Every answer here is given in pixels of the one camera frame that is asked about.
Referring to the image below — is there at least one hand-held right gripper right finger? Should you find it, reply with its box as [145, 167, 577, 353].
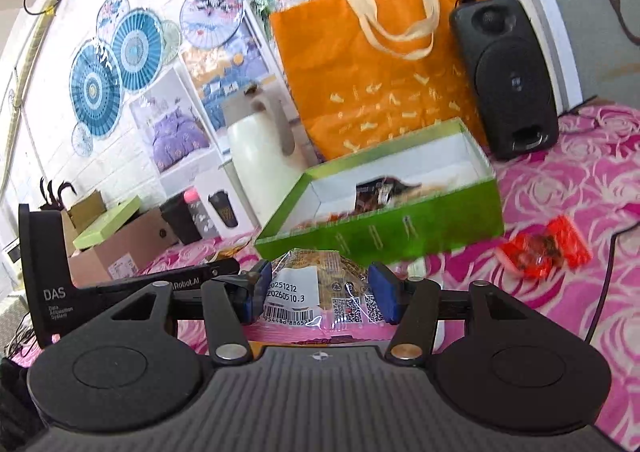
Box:
[368, 263, 538, 367]

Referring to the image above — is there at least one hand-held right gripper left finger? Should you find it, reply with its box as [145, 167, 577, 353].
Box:
[109, 259, 273, 367]

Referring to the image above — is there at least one bread packet with pink label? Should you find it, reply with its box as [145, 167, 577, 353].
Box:
[249, 248, 402, 348]

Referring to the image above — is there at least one green cardboard box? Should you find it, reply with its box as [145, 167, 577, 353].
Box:
[254, 118, 505, 261]

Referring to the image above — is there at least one dark foil snack packet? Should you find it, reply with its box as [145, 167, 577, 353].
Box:
[354, 175, 425, 213]

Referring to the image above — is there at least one gold cardboard box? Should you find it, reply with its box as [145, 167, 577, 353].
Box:
[61, 189, 107, 243]

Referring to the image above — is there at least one green box lid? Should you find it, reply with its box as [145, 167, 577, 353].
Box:
[72, 196, 142, 251]

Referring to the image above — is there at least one brown cardboard box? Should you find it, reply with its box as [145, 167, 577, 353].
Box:
[67, 207, 181, 287]

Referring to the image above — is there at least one black feather ornament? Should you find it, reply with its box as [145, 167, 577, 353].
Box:
[39, 179, 78, 213]

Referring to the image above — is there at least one white box with cup print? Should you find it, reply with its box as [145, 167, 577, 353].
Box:
[194, 169, 261, 239]

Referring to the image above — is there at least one pink-capped bottle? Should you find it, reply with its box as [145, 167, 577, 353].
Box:
[182, 188, 207, 241]

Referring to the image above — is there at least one black cup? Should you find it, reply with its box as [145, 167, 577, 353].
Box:
[160, 194, 201, 246]

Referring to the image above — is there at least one white thermos jug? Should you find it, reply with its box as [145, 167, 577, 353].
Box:
[220, 86, 322, 229]

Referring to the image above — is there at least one small pale paper fan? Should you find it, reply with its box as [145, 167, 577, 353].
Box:
[71, 124, 94, 157]

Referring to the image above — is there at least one red candy packet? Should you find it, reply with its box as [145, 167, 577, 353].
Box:
[500, 216, 592, 281]

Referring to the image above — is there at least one purple bedding poster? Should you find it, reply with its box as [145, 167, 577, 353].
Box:
[129, 68, 219, 189]

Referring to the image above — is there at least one large blue paper fan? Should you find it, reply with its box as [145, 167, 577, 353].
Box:
[70, 39, 123, 139]

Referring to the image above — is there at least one pink floral tablecloth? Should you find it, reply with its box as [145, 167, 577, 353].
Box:
[10, 102, 640, 443]

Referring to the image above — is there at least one blue bedding poster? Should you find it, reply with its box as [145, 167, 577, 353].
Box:
[182, 22, 287, 133]

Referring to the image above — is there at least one orange paper shopping bag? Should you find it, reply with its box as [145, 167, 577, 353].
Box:
[270, 0, 506, 163]

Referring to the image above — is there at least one black speaker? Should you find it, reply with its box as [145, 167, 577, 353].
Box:
[449, 0, 560, 161]

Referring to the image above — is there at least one pale green paper fan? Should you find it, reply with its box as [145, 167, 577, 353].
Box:
[159, 20, 182, 65]

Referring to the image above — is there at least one floral round paper fan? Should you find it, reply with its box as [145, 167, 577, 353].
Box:
[96, 0, 132, 43]

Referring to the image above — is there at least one floral paper umbrella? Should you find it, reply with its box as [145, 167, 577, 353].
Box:
[179, 0, 245, 49]

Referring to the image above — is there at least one black speaker cable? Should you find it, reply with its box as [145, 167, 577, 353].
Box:
[556, 96, 600, 119]

